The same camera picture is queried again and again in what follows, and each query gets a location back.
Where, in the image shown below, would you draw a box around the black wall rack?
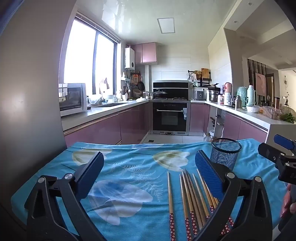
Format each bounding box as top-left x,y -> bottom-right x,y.
188,68 -> 211,87

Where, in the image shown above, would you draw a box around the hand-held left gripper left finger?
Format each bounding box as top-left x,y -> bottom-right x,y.
24,151 -> 109,241

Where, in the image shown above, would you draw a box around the blue floral tablecloth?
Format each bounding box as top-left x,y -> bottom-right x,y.
10,138 -> 288,241

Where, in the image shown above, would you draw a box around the white wall water heater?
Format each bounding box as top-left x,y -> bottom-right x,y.
124,47 -> 136,69

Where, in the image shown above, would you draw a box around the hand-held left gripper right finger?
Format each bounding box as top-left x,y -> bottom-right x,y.
193,149 -> 274,241

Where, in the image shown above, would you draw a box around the clear plastic food container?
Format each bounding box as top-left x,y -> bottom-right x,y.
262,106 -> 282,120

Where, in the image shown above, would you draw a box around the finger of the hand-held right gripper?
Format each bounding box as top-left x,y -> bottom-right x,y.
258,142 -> 281,164
273,134 -> 296,151

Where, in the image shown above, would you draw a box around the mint green thermos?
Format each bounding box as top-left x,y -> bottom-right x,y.
246,85 -> 257,107

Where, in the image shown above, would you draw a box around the bunch of wooden chopsticks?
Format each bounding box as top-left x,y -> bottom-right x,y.
179,168 -> 235,241

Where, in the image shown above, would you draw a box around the person's right hand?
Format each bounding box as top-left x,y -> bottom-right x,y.
280,183 -> 296,218

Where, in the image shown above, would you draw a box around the pink wall painting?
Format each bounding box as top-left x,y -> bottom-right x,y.
255,72 -> 266,96

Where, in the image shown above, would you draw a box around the silver microwave oven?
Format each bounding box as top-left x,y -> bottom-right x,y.
58,83 -> 88,117

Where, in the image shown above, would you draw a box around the white kitchen countertop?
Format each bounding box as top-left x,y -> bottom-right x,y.
60,98 -> 296,131

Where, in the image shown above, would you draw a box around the kitchen window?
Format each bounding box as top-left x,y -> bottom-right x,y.
63,13 -> 121,95

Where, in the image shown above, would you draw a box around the square ceiling light panel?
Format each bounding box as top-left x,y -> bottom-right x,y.
157,18 -> 176,34

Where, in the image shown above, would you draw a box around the silver rice cooker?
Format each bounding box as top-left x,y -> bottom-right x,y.
193,90 -> 207,101

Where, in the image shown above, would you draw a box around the stainless steel stock pot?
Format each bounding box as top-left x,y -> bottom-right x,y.
208,90 -> 220,102

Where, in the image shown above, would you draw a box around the bunch of green vegetables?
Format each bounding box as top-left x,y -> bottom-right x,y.
280,112 -> 296,123

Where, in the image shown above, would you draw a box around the pink wall cabinet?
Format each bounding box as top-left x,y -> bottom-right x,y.
131,42 -> 158,65

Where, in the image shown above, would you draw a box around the black mesh utensil holder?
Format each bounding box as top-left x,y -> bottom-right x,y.
210,138 -> 242,173

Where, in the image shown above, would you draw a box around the black built-in oven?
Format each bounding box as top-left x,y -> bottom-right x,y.
152,101 -> 191,135

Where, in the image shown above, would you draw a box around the black range hood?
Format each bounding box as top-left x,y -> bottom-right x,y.
153,81 -> 189,100

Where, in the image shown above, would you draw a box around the pink base cabinets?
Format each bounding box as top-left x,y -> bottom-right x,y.
63,102 -> 153,147
190,103 -> 269,143

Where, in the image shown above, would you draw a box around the black wok with lid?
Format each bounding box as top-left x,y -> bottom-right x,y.
153,90 -> 168,100

